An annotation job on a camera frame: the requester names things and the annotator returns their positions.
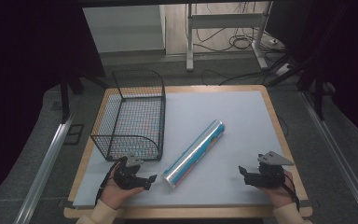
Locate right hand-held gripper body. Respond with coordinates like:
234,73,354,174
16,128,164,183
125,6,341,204
251,150,296,189

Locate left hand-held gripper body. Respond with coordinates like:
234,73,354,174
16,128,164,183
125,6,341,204
113,155,145,190

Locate black wire mesh basket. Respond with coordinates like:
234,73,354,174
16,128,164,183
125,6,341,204
89,68,167,162

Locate shiny roll with blue label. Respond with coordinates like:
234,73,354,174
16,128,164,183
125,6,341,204
161,119,226,190

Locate person's left hand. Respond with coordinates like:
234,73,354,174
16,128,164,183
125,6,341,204
100,166,146,210

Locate person's right hand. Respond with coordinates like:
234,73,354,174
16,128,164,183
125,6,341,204
258,170,296,209

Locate black stand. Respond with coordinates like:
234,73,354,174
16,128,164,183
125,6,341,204
59,73,110,124
268,52,337,121

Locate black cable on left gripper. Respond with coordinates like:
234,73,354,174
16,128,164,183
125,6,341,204
94,158,122,205

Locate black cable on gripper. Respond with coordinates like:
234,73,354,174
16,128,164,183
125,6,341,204
281,171,301,213
94,158,122,205

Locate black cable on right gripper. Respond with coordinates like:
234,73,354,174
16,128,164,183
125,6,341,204
281,171,301,213

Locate metal floor rail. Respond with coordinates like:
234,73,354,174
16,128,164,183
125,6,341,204
13,114,75,224
300,91,358,224

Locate black floor cables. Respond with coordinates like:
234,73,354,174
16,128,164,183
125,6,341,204
185,3,293,87

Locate white wall panel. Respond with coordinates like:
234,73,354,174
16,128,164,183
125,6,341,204
82,5,166,53

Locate white metal desk frame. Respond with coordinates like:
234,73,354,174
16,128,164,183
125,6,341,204
185,2,274,73

